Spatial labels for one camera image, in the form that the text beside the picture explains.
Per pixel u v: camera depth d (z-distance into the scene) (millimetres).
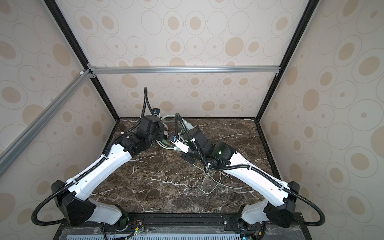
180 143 555
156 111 627
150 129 549
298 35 764
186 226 730
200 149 465
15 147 528
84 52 846
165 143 730
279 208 405
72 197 388
